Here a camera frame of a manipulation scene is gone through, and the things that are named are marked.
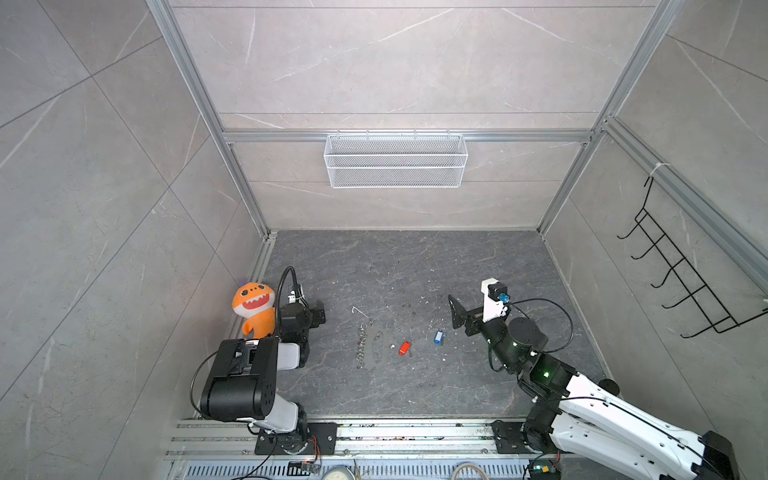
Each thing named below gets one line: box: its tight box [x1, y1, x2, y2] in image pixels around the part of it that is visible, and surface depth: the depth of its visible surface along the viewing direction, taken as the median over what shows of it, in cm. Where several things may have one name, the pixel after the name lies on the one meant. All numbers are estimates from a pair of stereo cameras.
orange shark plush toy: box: [232, 282, 276, 339], surface depth 92 cm
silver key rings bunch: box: [356, 323, 368, 369], surface depth 90 cm
